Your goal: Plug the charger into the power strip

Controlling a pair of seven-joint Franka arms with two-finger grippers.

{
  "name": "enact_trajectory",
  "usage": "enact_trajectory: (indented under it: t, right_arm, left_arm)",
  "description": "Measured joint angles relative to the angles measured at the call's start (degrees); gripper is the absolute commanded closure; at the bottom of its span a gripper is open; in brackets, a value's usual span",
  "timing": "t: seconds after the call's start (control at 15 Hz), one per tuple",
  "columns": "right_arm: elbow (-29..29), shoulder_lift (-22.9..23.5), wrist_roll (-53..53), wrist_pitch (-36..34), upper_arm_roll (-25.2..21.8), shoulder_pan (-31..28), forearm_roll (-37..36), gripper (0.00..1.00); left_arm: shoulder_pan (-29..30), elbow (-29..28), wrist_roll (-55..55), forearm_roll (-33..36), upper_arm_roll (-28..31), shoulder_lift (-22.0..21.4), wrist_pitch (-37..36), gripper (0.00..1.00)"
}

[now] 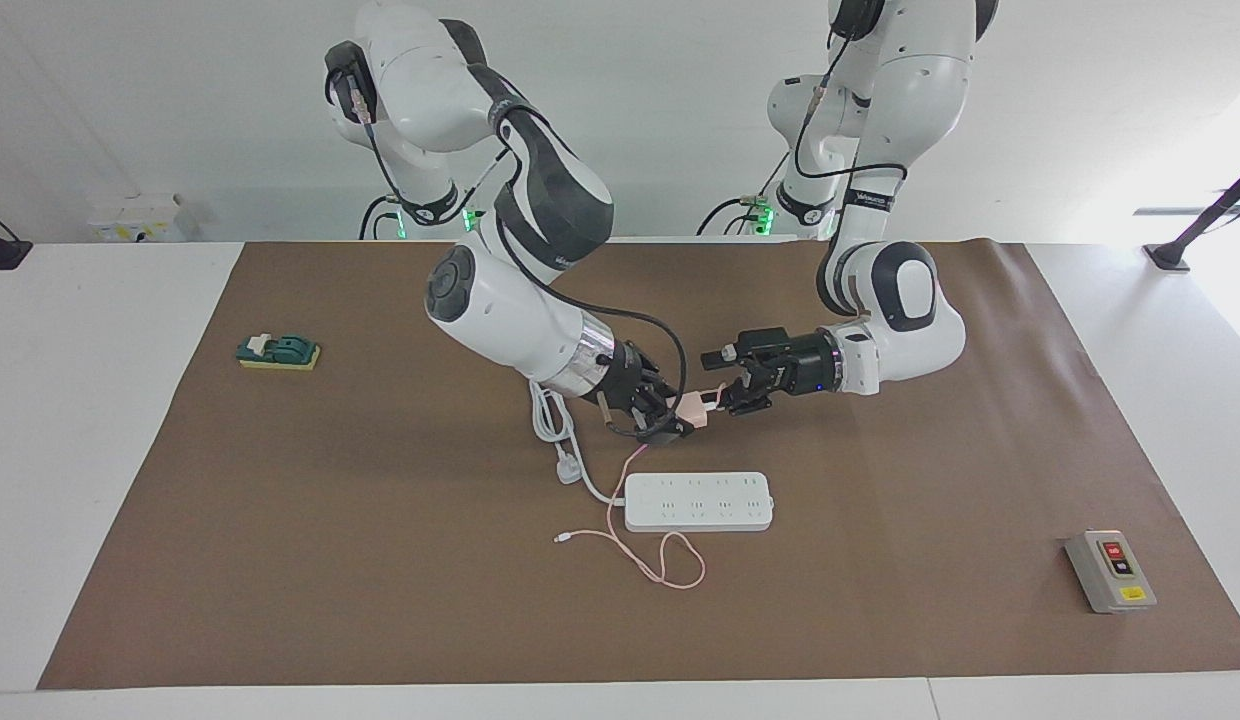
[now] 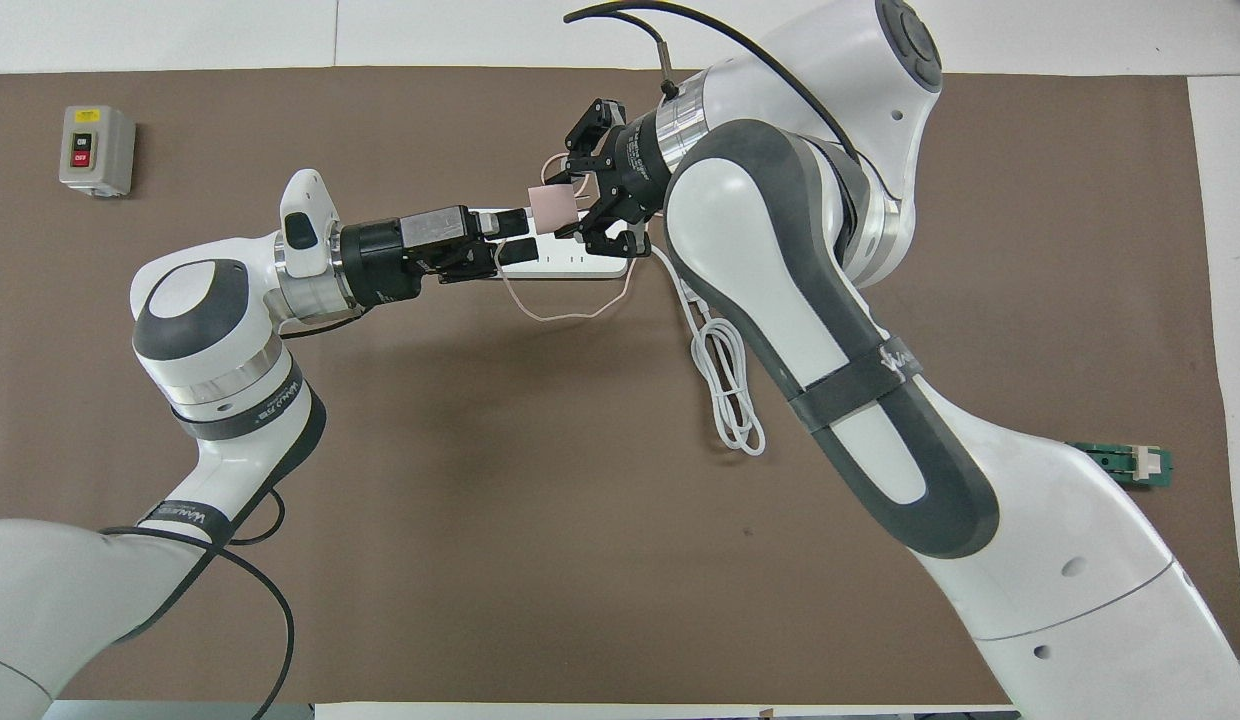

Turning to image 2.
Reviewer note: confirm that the green circuit board module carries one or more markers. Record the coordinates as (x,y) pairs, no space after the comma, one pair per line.
(1145,465)

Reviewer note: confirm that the grey on-off switch box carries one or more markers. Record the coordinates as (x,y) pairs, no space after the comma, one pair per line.
(95,150)

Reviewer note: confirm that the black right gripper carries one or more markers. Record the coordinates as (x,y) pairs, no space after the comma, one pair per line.
(640,165)

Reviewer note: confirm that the white power strip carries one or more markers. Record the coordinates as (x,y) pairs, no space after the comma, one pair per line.
(580,265)

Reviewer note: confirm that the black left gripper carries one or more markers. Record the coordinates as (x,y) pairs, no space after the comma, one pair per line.
(400,260)

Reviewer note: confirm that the brown table mat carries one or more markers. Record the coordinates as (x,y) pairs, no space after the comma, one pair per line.
(540,500)

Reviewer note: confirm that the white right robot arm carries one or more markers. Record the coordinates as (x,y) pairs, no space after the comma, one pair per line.
(880,450)

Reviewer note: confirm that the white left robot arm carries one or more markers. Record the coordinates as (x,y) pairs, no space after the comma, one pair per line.
(200,330)

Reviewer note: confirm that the pink charger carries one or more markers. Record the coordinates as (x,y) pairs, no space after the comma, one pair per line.
(552,207)

